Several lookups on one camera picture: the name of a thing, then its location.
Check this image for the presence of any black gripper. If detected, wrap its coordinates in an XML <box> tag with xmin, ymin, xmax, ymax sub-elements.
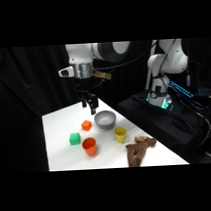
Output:
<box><xmin>74</xmin><ymin>76</ymin><xmax>100</xmax><ymax>117</ymax></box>

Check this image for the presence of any brown plush deer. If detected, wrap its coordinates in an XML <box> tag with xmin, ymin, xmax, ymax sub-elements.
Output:
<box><xmin>124</xmin><ymin>135</ymin><xmax>159</xmax><ymax>169</ymax></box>

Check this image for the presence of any grey bowl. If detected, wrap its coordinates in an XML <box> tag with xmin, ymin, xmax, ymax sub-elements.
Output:
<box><xmin>93</xmin><ymin>109</ymin><xmax>118</xmax><ymax>131</ymax></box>

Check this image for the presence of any orange cube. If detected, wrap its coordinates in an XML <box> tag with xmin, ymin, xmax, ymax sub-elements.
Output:
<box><xmin>80</xmin><ymin>119</ymin><xmax>93</xmax><ymax>132</ymax></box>

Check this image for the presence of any green cube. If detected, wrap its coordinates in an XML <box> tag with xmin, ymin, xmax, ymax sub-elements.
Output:
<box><xmin>68</xmin><ymin>132</ymin><xmax>83</xmax><ymax>146</ymax></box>

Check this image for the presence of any orange plastic cup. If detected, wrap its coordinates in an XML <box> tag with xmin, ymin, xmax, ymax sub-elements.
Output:
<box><xmin>81</xmin><ymin>136</ymin><xmax>98</xmax><ymax>158</ymax></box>

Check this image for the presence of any yellow plastic cup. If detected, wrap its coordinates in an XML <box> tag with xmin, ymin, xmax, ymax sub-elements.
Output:
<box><xmin>114</xmin><ymin>125</ymin><xmax>129</xmax><ymax>145</ymax></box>

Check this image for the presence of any black curtain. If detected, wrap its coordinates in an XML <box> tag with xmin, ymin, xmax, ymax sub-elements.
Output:
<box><xmin>0</xmin><ymin>37</ymin><xmax>211</xmax><ymax>175</ymax></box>

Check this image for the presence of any black robot stand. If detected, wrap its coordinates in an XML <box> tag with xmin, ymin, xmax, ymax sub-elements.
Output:
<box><xmin>116</xmin><ymin>87</ymin><xmax>211</xmax><ymax>169</ymax></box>

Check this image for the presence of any blue lit controller box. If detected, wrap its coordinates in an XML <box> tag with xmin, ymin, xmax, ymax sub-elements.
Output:
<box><xmin>167</xmin><ymin>79</ymin><xmax>195</xmax><ymax>100</ymax></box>

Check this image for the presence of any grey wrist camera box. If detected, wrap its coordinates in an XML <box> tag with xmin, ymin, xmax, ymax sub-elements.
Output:
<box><xmin>57</xmin><ymin>65</ymin><xmax>75</xmax><ymax>80</ymax></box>

